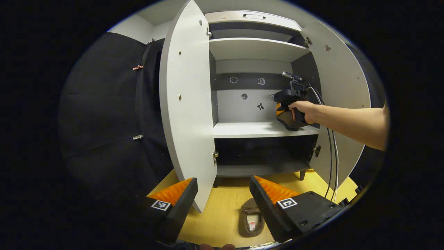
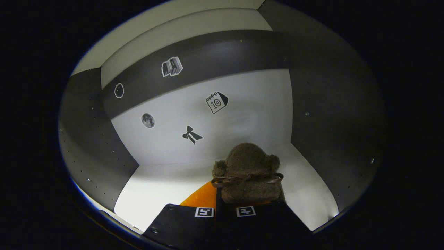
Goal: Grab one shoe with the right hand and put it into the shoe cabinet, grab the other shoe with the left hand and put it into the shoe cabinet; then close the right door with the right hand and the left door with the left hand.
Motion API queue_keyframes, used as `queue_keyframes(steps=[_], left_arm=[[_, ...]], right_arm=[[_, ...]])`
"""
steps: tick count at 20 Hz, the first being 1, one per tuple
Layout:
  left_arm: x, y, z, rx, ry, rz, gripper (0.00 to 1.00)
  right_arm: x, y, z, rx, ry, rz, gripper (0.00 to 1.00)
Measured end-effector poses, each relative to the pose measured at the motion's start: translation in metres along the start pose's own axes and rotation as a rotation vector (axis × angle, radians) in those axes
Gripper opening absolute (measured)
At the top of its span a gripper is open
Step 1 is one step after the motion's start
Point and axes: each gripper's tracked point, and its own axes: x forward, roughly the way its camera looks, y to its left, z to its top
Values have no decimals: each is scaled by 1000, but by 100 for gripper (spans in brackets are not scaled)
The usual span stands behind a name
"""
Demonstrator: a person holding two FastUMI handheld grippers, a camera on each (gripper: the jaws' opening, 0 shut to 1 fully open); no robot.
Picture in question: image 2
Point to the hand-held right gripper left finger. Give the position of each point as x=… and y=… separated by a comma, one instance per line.
x=184, y=225

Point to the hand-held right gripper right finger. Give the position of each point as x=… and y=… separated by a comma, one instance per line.
x=263, y=225

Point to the brown fuzzy shoe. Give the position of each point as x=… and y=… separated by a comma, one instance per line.
x=248, y=166

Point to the white grey shoe cabinet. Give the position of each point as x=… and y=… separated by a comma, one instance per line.
x=242, y=104

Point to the white cabinet shelf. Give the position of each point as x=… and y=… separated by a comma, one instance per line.
x=166, y=187

